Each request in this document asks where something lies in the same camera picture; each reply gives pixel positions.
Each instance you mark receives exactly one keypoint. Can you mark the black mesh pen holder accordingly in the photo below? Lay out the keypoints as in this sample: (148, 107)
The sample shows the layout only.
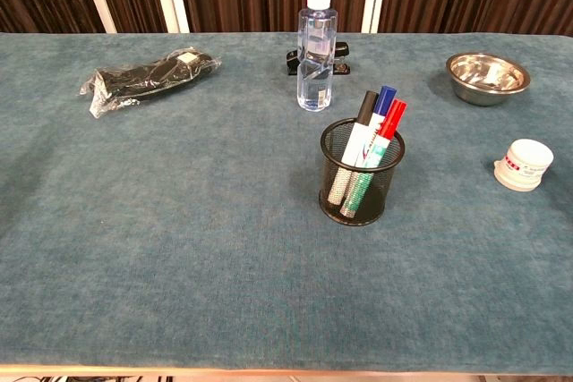
(329, 151)

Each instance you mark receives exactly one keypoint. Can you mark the black cap whiteboard marker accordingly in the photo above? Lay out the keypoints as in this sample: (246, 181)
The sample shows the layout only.
(357, 145)

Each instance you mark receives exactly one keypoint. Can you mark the red cap whiteboard marker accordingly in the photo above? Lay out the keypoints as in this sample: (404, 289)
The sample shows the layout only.
(394, 120)

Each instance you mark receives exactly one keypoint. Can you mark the blue cap whiteboard marker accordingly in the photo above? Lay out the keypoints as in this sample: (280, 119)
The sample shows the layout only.
(385, 100)

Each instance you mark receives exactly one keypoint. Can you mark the clear plastic water bottle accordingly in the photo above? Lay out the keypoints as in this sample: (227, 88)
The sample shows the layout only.
(315, 89)

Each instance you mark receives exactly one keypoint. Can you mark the black stapler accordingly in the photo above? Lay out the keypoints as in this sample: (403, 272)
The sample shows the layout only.
(292, 62)

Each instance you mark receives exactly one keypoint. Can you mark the blue-green velvet tablecloth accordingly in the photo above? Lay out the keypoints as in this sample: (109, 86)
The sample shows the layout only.
(179, 221)

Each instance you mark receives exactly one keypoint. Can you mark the black item in plastic bag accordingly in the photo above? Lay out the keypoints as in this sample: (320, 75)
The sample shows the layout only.
(147, 75)

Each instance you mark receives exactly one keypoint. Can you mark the stainless steel bowl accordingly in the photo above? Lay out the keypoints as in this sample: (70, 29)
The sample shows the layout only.
(488, 89)

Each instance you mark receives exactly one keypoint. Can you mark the white plastic jar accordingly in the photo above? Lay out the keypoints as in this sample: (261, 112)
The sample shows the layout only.
(524, 167)

